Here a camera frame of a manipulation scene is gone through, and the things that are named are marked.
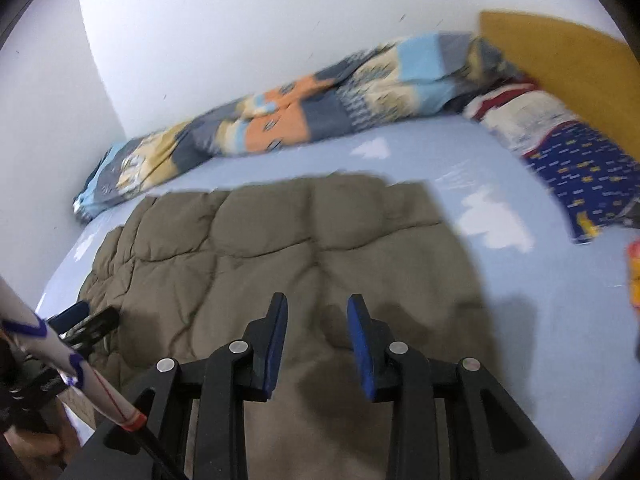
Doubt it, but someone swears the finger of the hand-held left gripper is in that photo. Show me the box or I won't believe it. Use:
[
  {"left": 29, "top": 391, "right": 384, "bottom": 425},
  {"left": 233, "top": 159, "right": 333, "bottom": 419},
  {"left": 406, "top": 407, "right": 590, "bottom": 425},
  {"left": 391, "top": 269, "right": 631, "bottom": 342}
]
[
  {"left": 62, "top": 306, "right": 121, "bottom": 347},
  {"left": 46, "top": 301, "right": 92, "bottom": 335}
]

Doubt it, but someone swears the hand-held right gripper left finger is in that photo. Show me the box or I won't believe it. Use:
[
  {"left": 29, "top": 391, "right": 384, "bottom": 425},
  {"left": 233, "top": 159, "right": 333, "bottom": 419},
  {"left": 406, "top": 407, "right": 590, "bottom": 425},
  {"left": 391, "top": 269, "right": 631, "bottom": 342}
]
[{"left": 75, "top": 292, "right": 289, "bottom": 480}]

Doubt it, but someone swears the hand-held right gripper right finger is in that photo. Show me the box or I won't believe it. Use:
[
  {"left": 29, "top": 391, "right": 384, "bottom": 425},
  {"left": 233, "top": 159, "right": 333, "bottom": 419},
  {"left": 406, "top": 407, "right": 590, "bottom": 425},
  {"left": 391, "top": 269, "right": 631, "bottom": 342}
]
[{"left": 347, "top": 294, "right": 576, "bottom": 480}]

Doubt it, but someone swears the brown padded hooded jacket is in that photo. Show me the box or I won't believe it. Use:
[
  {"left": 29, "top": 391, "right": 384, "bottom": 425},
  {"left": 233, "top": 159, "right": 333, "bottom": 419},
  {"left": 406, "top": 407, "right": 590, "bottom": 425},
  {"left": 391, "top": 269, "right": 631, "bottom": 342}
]
[{"left": 60, "top": 172, "right": 501, "bottom": 480}]

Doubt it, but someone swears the person's left hand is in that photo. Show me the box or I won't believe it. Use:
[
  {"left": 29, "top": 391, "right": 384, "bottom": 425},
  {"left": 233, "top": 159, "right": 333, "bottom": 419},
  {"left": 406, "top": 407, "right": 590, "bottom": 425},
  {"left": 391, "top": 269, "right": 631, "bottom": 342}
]
[{"left": 7, "top": 427, "right": 68, "bottom": 468}]

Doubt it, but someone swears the light blue cloud-print bed sheet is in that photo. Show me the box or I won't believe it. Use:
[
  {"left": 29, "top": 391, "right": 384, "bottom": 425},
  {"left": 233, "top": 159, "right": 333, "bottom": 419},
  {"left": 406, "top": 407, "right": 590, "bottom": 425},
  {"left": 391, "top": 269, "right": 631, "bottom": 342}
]
[{"left": 35, "top": 115, "right": 640, "bottom": 461}]

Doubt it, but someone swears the patchwork cartoon-print quilt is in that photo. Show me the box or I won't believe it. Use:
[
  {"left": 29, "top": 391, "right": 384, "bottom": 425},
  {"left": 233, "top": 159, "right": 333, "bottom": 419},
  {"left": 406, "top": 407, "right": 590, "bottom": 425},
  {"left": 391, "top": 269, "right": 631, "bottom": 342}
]
[{"left": 72, "top": 32, "right": 526, "bottom": 223}]

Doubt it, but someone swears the striped and starred pillow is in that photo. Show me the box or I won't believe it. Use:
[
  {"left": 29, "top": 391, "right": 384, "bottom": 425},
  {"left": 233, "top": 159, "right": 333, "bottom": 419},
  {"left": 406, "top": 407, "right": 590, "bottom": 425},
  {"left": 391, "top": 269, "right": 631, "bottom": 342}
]
[{"left": 462, "top": 82, "right": 640, "bottom": 245}]

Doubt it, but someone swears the orange packet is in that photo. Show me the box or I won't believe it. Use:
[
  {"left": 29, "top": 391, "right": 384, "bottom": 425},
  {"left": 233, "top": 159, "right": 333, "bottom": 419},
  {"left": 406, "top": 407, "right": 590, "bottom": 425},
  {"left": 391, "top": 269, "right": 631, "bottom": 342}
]
[{"left": 625, "top": 240, "right": 640, "bottom": 308}]

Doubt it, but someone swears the yellow headboard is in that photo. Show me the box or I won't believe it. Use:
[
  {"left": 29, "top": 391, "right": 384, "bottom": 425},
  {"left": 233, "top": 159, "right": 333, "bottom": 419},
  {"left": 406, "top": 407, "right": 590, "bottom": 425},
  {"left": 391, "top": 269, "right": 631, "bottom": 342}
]
[{"left": 479, "top": 10, "right": 640, "bottom": 161}]

